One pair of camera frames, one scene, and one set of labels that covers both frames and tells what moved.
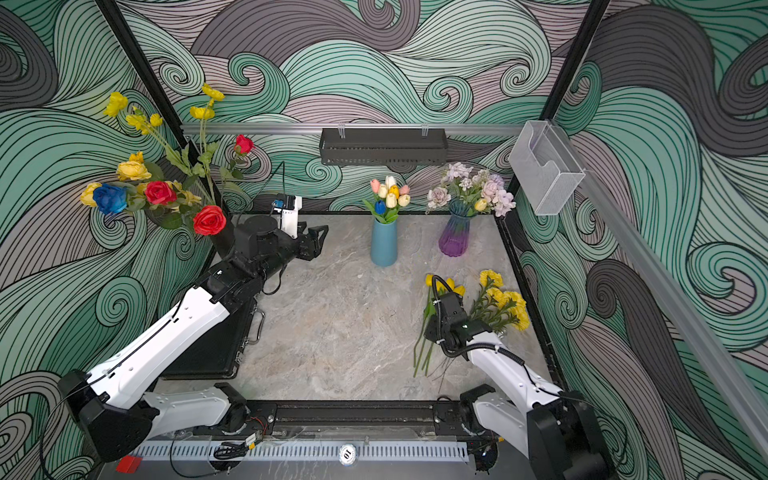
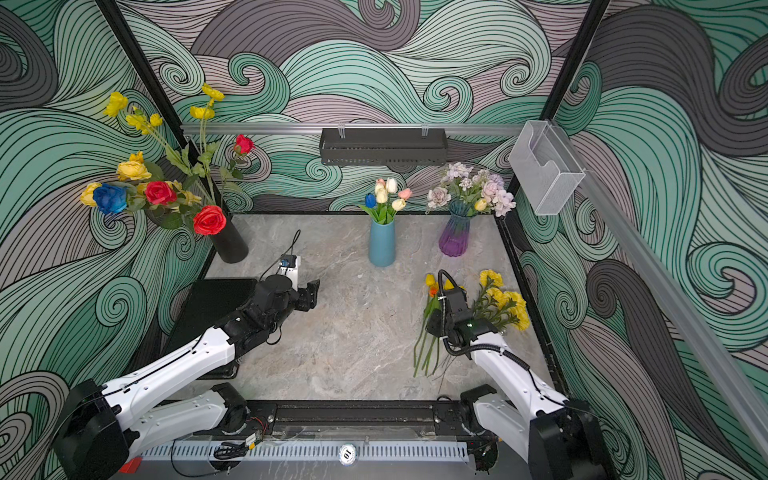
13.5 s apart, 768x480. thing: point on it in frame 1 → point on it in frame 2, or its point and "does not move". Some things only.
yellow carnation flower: (495, 276) does not move
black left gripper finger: (314, 232) → (313, 287)
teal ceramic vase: (384, 243) does not move
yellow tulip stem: (420, 357) does not move
